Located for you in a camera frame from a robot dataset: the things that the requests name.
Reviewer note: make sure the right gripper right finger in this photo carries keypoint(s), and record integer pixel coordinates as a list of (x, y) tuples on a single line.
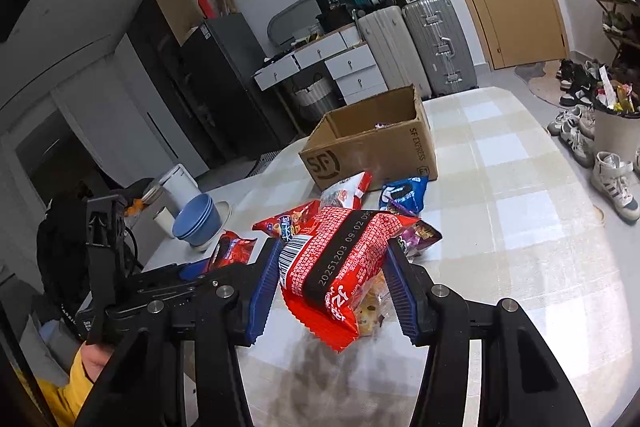
[(521, 382)]

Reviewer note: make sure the silver suitcase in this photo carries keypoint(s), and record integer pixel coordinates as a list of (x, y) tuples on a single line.
[(440, 41)]

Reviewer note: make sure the woven laundry basket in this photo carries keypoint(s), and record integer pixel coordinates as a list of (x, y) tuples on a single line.
[(317, 99)]

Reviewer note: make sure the red orange snack bag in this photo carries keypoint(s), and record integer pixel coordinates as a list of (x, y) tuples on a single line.
[(286, 224)]

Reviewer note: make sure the left hand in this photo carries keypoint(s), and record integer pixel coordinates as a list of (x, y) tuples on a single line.
[(94, 357)]

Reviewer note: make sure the white cup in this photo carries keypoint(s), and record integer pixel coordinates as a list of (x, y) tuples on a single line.
[(165, 220)]

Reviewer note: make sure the white drawer desk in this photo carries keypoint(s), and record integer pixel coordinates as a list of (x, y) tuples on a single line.
[(345, 56)]

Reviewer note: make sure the white kettle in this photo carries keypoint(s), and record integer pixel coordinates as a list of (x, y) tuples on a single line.
[(179, 185)]

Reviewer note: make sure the red cookie snack bag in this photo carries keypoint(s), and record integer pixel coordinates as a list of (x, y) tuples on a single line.
[(328, 266)]

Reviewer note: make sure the SF cardboard box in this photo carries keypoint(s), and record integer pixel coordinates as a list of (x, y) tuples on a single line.
[(387, 135)]

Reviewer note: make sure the blue Oreo bag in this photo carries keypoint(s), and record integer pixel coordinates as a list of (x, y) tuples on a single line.
[(404, 196)]

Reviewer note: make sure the door mat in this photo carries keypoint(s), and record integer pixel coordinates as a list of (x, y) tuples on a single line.
[(540, 79)]

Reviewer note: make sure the black refrigerator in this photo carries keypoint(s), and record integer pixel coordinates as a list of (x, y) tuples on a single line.
[(222, 55)]

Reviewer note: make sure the white trash bin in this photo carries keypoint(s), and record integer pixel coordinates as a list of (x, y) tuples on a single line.
[(617, 133)]

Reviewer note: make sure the white high-top sneaker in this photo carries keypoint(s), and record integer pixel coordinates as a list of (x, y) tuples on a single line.
[(609, 178)]

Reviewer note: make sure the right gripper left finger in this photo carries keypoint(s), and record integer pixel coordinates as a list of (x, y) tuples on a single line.
[(149, 320)]

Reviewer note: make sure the beige suitcase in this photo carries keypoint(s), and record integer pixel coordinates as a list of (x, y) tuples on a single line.
[(393, 49)]

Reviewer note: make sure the shoe rack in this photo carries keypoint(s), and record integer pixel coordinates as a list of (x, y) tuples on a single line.
[(620, 26)]

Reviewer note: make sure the black tall cabinet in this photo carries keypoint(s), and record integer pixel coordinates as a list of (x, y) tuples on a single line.
[(157, 32)]

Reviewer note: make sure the purple candy bag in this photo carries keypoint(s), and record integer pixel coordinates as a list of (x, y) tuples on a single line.
[(416, 238)]

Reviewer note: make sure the blue bowls stack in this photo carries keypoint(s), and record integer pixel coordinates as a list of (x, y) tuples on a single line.
[(198, 222)]

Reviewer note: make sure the white red chips bag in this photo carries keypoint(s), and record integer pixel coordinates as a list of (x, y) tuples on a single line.
[(347, 193)]

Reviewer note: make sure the dark red snack pack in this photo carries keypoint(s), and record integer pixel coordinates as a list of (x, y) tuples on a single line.
[(231, 248)]

